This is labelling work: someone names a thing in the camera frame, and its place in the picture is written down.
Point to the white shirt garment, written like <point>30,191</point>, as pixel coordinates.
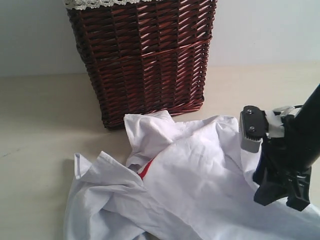
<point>182,181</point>

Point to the dark brown wicker basket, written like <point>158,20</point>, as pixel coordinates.
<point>145,57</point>

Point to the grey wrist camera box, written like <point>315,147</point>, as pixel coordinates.
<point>252,128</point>

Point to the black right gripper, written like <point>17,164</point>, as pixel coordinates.
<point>289,149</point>

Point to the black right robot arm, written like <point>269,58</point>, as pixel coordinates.
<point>312,104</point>

